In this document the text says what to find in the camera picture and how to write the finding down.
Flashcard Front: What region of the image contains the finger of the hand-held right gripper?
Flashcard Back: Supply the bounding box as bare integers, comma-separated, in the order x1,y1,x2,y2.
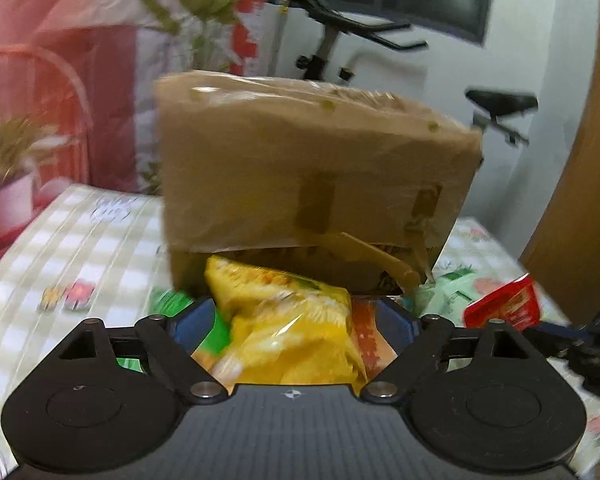
523,324,588,357

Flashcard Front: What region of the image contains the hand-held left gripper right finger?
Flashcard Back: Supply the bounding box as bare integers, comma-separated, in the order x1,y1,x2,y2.
359,297,537,406

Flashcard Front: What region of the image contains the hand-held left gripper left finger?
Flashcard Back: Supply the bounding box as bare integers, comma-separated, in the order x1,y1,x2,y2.
55,297,231,406

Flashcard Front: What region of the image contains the yellow snack packet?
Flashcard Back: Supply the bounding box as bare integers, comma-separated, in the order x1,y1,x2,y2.
204,255,372,387

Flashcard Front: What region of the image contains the brown cardboard box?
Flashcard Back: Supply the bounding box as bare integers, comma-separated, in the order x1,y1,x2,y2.
152,71,484,302

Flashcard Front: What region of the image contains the bright green snack packet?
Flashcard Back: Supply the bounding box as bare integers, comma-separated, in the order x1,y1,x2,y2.
115,287,232,372

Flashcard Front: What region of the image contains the orange snack packet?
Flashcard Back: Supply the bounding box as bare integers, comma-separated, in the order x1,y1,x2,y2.
349,297,402,377

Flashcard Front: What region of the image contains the red snack packet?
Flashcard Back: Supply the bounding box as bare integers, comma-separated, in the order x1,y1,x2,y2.
462,273,539,332

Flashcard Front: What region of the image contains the pale green snack packet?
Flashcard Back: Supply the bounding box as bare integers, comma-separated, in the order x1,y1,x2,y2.
413,266,483,317

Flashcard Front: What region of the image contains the checked flower print tablecloth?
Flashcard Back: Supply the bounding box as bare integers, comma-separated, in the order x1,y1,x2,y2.
0,184,600,480

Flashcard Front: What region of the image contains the exercise bike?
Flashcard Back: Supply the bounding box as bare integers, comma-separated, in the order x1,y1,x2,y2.
274,0,540,163

